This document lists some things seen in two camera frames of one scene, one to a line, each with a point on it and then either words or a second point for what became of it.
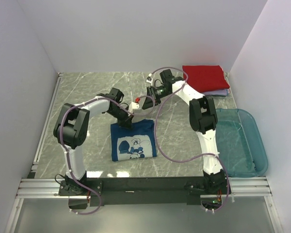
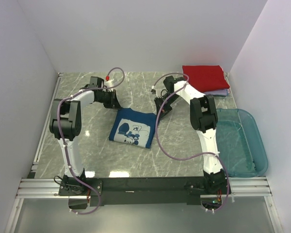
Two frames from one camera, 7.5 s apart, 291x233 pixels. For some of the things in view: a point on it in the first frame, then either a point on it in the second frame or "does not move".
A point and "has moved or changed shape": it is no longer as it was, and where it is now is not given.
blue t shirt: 136,142 has moved or changed shape
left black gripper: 126,123 to 113,103
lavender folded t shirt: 223,92 does not move
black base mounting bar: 125,191 does not move
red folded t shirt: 205,78 does not move
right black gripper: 149,102 to 158,103
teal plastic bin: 239,142 does not move
